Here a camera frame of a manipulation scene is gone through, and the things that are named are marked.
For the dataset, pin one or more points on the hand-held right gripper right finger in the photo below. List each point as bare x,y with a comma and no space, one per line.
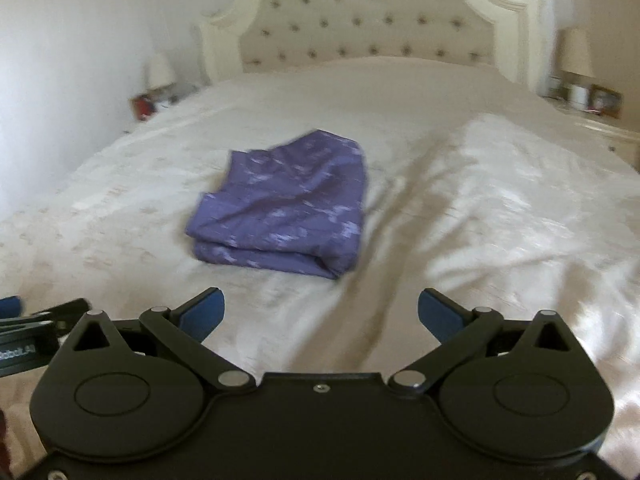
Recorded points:
437,315

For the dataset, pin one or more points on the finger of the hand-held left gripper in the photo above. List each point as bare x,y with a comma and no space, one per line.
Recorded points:
10,307
62,314

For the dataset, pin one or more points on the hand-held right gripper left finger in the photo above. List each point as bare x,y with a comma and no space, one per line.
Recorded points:
202,312

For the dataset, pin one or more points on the purple patterned hooded jacket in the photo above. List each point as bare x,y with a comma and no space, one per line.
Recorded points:
285,200

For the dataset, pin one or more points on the cream bedspread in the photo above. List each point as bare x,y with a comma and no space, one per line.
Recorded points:
475,210

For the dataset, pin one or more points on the red jar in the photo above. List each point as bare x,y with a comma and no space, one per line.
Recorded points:
143,107

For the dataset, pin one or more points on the white table lamp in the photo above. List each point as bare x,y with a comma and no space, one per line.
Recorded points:
576,55
161,71

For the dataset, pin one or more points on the cream nightstand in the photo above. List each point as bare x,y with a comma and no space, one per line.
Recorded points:
605,135

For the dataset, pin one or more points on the white cup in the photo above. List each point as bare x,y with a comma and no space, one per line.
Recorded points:
579,96

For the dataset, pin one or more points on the cream tufted headboard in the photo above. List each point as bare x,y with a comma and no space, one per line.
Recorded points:
370,15

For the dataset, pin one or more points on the wooden picture frame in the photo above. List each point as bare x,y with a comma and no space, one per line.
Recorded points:
606,101

